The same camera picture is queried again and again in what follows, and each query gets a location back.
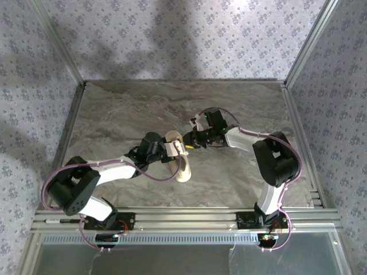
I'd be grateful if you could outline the beige sneaker shoe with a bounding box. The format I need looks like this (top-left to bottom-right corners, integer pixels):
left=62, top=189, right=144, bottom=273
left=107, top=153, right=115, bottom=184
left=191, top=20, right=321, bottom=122
left=165, top=130, right=192, bottom=183

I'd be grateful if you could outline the clear acrylic panel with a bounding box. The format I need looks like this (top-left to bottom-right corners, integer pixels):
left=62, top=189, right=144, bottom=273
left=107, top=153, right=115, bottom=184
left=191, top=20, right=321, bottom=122
left=28, top=232, right=353, bottom=275

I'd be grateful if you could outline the black and white pen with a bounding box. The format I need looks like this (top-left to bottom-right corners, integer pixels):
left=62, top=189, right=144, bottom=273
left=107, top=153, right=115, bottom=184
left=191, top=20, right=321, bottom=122
left=44, top=218, right=83, bottom=224

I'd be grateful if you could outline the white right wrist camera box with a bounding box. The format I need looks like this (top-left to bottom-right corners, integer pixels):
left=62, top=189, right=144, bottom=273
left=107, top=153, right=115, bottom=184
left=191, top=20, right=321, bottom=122
left=188, top=113, right=204, bottom=130

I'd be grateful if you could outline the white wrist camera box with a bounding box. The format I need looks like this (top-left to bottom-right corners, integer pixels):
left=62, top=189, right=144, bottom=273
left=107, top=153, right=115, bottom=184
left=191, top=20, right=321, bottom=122
left=188, top=113, right=204, bottom=130
left=163, top=139, right=190, bottom=158

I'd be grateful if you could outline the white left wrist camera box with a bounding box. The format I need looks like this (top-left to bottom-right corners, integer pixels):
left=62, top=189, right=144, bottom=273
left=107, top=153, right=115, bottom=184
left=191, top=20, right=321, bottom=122
left=163, top=139, right=190, bottom=158

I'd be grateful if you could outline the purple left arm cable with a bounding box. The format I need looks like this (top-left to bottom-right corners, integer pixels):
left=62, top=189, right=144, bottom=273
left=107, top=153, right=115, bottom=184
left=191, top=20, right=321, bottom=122
left=41, top=142, right=184, bottom=253

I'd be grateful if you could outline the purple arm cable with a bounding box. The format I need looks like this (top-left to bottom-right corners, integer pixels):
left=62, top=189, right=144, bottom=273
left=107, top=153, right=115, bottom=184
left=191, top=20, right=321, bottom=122
left=41, top=142, right=184, bottom=253
left=197, top=107, right=304, bottom=253

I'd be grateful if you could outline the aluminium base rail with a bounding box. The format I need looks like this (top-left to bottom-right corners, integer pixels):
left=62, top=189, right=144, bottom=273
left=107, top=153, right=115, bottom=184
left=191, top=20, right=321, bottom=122
left=31, top=207, right=342, bottom=233

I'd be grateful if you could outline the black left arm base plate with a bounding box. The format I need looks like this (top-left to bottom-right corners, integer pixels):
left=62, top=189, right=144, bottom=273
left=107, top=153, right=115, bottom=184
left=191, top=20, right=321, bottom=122
left=84, top=211, right=136, bottom=231

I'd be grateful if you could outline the aluminium table side rail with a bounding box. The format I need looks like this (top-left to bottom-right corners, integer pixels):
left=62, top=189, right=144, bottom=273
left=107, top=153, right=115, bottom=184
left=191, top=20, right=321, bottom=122
left=37, top=82, right=87, bottom=210
left=281, top=82, right=327, bottom=209

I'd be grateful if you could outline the grey slotted cable duct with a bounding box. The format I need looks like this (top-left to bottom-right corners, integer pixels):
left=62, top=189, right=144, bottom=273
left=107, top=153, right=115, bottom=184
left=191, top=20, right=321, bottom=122
left=42, top=231, right=260, bottom=245

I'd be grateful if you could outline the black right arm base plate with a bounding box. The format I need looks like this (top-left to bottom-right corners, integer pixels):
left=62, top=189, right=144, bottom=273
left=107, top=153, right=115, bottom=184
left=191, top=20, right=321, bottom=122
left=236, top=211, right=289, bottom=230

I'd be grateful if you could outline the aluminium frame post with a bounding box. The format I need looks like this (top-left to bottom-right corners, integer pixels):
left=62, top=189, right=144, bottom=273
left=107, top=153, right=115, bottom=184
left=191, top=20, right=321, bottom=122
left=28, top=0, right=87, bottom=87
left=283, top=0, right=345, bottom=87

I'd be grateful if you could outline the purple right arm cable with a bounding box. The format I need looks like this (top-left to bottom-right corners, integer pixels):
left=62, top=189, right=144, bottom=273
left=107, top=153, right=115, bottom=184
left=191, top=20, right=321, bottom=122
left=197, top=107, right=304, bottom=253

